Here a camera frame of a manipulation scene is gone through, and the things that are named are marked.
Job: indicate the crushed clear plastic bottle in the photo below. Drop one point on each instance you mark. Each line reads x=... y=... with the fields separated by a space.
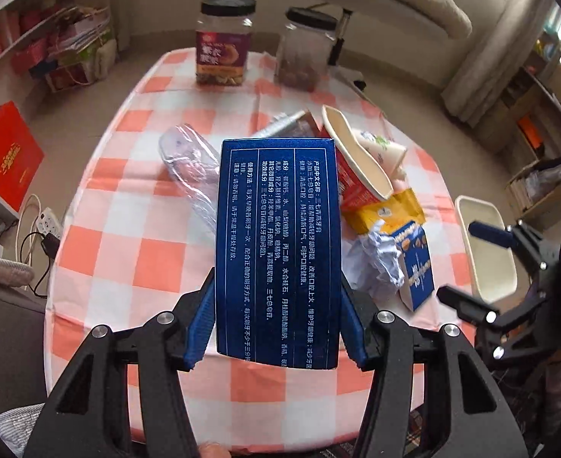
x=193 y=164

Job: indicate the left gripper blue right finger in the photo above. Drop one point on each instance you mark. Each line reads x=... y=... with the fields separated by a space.
x=464 y=413

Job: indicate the beige curtain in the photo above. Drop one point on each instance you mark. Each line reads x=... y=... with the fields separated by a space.
x=493 y=62

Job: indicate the white power strip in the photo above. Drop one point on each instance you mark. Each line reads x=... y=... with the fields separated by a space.
x=47 y=223

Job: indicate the red instant noodle cup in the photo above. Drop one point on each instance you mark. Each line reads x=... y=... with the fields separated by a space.
x=362 y=181

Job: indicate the white plastic trash bin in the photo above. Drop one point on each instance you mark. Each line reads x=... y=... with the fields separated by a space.
x=493 y=270

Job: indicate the wooden computer desk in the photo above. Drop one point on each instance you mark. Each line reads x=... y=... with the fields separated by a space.
x=523 y=130

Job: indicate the orange white checkered tablecloth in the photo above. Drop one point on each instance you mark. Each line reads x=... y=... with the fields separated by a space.
x=132 y=245

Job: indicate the clear jar with dark snacks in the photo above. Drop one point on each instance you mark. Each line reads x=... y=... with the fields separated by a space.
x=304 y=48

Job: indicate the white paper cup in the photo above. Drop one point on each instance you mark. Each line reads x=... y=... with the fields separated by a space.
x=388 y=154

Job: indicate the white storage shelf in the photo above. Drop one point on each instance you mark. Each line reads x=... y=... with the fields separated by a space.
x=37 y=33

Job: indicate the purple label nut jar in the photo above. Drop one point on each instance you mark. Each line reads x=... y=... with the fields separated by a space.
x=223 y=36

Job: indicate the yellow snack wrapper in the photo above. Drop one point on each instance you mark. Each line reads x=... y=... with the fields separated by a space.
x=402 y=208

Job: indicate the red gift box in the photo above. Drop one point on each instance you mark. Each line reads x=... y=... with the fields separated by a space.
x=20 y=156

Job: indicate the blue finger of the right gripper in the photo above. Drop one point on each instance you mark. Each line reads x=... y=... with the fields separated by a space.
x=492 y=234
x=467 y=308

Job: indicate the dark blue printed box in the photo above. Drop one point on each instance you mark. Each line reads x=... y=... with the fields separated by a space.
x=277 y=256

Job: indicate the silver foil wrapper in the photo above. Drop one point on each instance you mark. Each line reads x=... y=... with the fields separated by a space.
x=300 y=124

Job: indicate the white paper ball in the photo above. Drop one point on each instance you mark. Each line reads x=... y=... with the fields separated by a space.
x=372 y=264

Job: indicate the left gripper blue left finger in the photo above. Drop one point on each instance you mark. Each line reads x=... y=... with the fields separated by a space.
x=86 y=414

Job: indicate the light blue small carton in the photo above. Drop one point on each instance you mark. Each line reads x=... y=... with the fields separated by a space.
x=416 y=265

